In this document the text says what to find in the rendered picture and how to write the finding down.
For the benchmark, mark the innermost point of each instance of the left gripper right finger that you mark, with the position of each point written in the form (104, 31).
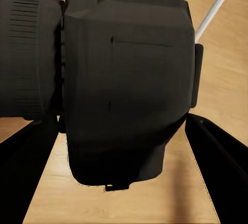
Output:
(223, 162)

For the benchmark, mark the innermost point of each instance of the digital camera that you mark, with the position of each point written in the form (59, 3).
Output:
(121, 75)

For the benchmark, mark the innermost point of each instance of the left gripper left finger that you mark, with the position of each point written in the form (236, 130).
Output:
(23, 157)

